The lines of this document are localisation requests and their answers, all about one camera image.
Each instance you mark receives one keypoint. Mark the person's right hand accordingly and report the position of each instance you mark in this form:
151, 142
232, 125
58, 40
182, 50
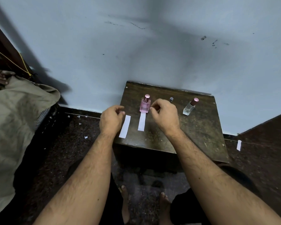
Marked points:
166, 118

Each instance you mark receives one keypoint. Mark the person's left hand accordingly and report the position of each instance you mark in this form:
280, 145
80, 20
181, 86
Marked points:
110, 121

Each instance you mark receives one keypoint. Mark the person's right thumb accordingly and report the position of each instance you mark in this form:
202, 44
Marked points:
153, 115

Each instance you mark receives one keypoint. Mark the person's left thumb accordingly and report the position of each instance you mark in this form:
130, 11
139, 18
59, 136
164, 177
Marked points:
121, 113

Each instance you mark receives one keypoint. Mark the person's left forearm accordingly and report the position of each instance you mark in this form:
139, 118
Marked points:
84, 180

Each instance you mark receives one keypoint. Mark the person's right forearm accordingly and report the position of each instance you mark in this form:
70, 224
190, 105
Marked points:
213, 182

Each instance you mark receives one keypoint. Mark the pink square perfume bottle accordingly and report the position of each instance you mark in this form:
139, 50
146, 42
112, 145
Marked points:
145, 106

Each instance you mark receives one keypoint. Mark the white paper strip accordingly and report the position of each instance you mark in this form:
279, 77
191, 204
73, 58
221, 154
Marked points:
239, 145
125, 127
142, 123

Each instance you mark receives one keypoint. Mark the clear perfume bottle pink cap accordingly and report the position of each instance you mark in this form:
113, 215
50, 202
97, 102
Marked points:
188, 108

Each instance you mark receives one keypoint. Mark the dark wooden stool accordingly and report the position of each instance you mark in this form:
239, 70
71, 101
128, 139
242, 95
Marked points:
199, 131

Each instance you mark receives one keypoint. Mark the dark mattress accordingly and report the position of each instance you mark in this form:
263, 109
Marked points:
45, 117

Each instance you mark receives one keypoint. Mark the person's left foot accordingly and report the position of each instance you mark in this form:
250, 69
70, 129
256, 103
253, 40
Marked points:
125, 203

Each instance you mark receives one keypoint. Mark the person's right foot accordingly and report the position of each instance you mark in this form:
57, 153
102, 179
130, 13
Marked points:
164, 208

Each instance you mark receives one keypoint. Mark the black shorts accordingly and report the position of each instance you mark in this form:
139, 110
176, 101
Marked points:
189, 208

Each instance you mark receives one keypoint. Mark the beige cloth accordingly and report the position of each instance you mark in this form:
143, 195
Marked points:
16, 128

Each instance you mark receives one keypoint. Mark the brown wooden post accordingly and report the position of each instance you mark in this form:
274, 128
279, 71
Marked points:
4, 49

